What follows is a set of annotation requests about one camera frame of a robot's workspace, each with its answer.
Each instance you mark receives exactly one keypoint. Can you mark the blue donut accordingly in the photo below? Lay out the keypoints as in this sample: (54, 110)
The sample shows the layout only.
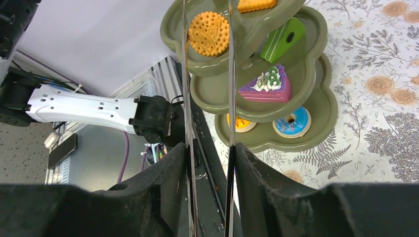
(294, 125)

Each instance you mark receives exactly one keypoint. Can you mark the purple cake slice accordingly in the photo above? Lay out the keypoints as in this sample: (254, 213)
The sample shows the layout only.
(271, 86)

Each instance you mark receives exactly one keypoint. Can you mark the metal tongs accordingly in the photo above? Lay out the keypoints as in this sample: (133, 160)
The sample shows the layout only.
(229, 207)

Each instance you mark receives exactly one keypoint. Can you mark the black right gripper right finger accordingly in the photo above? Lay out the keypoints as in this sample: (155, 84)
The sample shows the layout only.
(273, 205)

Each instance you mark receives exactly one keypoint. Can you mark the black phone on floor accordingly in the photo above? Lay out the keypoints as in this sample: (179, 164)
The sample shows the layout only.
(62, 151)

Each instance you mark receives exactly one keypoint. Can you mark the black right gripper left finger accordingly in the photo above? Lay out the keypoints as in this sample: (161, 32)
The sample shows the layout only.
(145, 205)

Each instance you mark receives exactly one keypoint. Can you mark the green cake slice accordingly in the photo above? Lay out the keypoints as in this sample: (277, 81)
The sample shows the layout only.
(282, 39)

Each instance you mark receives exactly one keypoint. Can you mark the round waffle biscuit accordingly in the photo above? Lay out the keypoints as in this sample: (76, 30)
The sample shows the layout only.
(208, 34)

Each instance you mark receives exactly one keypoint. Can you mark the yellow frosted donut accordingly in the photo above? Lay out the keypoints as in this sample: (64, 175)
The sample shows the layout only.
(243, 125)

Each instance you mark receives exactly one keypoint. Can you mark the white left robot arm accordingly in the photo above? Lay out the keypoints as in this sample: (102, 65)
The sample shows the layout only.
(26, 98)

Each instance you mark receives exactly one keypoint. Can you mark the green tiered dessert stand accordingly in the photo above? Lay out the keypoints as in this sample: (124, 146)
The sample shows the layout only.
(307, 68)

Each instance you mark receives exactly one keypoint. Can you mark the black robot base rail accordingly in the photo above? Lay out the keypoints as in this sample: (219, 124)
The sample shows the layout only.
(211, 181)

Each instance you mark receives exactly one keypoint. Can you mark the square cracker biscuit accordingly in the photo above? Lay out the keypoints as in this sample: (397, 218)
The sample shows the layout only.
(245, 6)

